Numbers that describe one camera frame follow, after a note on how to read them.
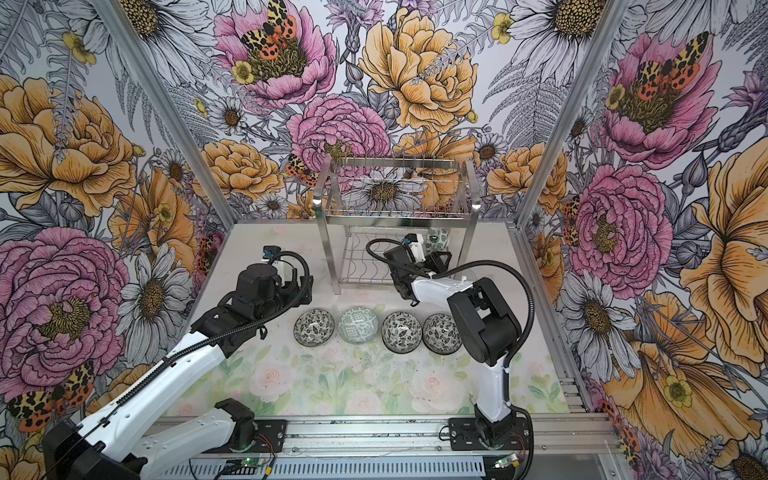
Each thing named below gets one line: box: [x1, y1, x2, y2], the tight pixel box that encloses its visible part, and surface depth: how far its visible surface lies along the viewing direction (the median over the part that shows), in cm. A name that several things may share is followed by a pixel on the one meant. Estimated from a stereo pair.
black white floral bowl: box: [381, 311, 423, 354], surface depth 89 cm
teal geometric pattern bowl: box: [338, 306, 379, 345], surface depth 93 cm
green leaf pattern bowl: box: [427, 226, 449, 251], surface depth 105 cm
